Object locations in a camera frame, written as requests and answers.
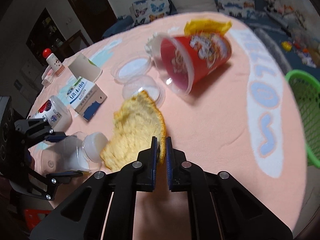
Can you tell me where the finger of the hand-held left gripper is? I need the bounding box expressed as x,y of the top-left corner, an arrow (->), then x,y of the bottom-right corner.
14,118 -> 67,148
14,164 -> 83,201

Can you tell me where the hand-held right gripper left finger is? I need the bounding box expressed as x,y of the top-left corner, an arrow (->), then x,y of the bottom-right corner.
29,135 -> 158,240

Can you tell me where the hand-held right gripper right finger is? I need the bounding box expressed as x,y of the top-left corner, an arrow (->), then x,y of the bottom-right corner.
166,136 -> 293,240

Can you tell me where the yellow pomelo peel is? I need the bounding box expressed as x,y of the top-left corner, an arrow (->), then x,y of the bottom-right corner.
100,90 -> 167,173

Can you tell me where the clear white-capped plastic bottle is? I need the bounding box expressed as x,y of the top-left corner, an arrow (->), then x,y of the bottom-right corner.
40,132 -> 109,173

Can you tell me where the white paper cup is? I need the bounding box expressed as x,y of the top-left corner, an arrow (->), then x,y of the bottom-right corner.
68,52 -> 103,83

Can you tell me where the green plastic basket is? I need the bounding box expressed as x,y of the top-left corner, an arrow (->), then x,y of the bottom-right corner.
285,69 -> 320,167

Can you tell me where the white berry label yogurt bottle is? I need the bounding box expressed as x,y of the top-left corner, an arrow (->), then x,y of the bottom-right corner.
27,96 -> 73,130

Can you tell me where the white and blue milk carton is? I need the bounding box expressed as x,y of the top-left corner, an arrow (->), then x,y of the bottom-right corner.
65,76 -> 108,122

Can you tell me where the red plastic object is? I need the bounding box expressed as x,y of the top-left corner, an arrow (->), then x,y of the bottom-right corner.
24,209 -> 52,222

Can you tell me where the small pink and white box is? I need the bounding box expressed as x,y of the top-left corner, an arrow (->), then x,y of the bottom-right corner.
41,67 -> 55,88

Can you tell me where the pink printed blanket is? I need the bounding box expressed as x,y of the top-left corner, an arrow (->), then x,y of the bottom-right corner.
27,11 -> 308,240

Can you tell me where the clear round plastic lid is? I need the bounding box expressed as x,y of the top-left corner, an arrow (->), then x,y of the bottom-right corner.
111,57 -> 152,83
122,76 -> 165,105

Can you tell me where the red-capped white bottle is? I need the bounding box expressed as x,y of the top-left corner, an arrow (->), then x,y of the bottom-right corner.
42,49 -> 65,77

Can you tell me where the dark shelf cabinet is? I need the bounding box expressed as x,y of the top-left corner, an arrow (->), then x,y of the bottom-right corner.
26,7 -> 83,63

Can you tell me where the red instant noodle cup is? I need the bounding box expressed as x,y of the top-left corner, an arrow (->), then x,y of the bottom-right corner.
154,34 -> 232,96

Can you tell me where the yellow crumpled wrapper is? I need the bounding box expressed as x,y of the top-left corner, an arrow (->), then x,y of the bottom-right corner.
184,19 -> 232,34

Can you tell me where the dark wooden door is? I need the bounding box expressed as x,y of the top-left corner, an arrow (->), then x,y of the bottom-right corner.
62,0 -> 118,47

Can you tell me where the butterfly print pillow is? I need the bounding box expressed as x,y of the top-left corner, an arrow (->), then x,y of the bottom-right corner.
216,0 -> 270,19
129,0 -> 172,27

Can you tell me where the beige pillow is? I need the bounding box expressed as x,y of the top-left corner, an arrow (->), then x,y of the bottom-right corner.
170,0 -> 218,14

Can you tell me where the bed with blue sheet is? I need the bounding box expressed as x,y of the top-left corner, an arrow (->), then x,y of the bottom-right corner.
102,0 -> 320,80

